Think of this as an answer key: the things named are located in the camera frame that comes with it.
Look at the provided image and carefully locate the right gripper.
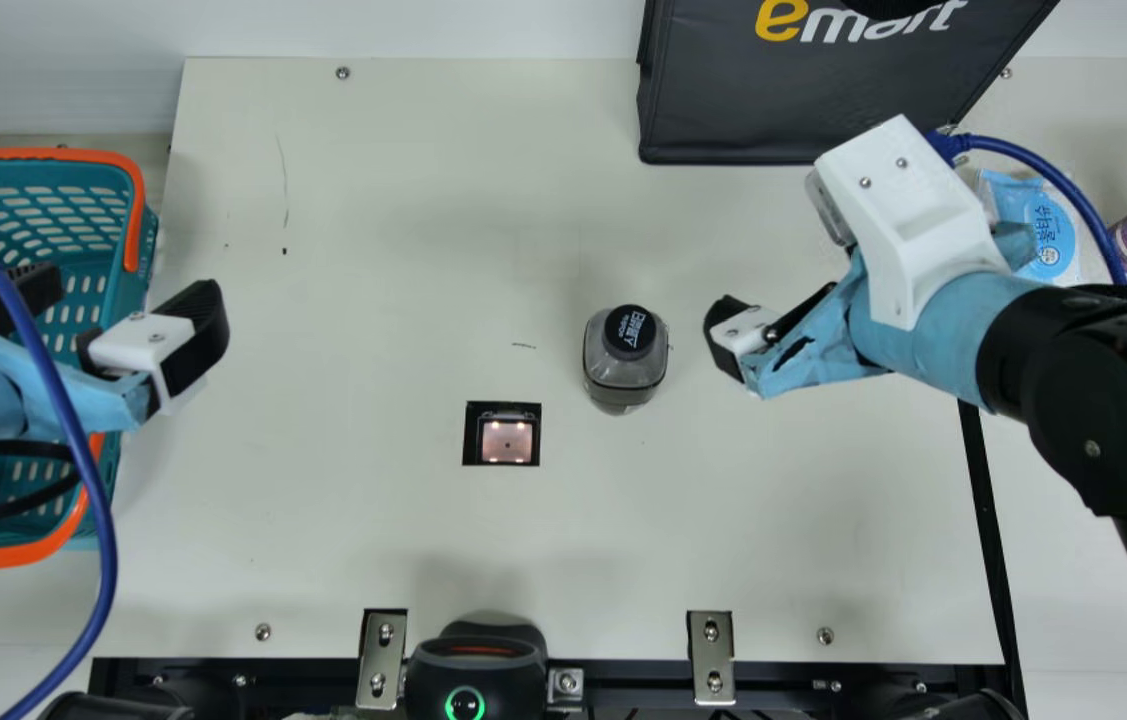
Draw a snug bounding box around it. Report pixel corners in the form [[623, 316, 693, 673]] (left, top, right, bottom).
[[703, 248, 1049, 408]]

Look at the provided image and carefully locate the dark coffee bottle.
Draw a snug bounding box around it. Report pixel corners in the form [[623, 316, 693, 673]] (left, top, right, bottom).
[[581, 304, 672, 417]]

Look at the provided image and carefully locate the teal shopping basket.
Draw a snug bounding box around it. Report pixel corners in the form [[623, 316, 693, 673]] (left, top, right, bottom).
[[0, 148, 161, 573]]

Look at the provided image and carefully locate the dark grey bag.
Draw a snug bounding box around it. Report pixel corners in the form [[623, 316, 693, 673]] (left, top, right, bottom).
[[636, 0, 1061, 166]]

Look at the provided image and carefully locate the blue wet wipes pack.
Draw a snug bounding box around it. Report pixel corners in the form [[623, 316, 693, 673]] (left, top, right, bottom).
[[963, 167, 1086, 288]]

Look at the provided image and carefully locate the black strip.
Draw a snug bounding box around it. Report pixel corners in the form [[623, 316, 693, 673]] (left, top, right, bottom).
[[956, 400, 1029, 716]]

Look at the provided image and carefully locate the black device with green light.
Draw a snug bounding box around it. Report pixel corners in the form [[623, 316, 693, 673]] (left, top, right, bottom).
[[405, 612, 550, 720]]

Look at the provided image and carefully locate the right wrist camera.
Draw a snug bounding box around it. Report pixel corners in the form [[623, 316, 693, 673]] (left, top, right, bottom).
[[805, 114, 1010, 331]]

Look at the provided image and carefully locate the blue cable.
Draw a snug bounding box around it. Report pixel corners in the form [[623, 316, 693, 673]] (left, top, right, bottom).
[[926, 130, 1127, 288], [0, 238, 119, 720]]

